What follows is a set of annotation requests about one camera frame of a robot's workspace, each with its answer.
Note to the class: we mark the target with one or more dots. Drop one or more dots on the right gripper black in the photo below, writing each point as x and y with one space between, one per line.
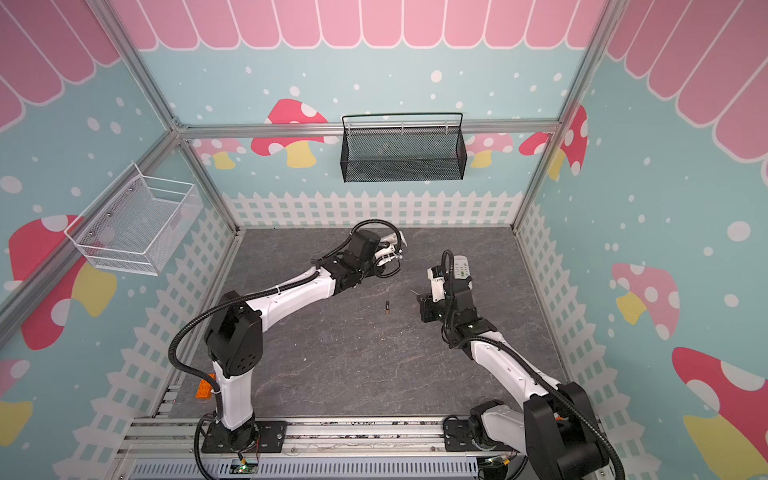
429 306

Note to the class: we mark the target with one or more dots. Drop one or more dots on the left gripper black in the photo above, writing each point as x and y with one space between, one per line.
375 270

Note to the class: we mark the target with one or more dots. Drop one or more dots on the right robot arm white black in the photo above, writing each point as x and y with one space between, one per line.
555 426

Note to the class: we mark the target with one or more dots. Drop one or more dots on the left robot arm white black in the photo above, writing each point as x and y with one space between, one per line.
234 336

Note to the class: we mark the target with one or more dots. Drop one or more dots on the white remote control far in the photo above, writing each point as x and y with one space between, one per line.
461 272

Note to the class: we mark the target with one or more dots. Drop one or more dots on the orange toy brick left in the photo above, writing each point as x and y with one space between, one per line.
204 390

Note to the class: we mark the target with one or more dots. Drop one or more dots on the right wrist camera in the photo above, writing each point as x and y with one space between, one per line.
436 278

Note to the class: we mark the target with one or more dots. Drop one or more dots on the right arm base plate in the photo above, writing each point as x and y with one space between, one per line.
467 435

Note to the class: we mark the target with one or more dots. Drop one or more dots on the black mesh wall basket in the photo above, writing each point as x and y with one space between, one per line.
403 147

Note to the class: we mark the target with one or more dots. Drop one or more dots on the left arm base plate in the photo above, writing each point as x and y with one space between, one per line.
254 436

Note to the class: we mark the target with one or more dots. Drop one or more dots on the white wire wall basket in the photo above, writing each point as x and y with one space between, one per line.
137 226

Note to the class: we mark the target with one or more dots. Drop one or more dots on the aluminium front rail frame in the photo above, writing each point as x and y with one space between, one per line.
400 447

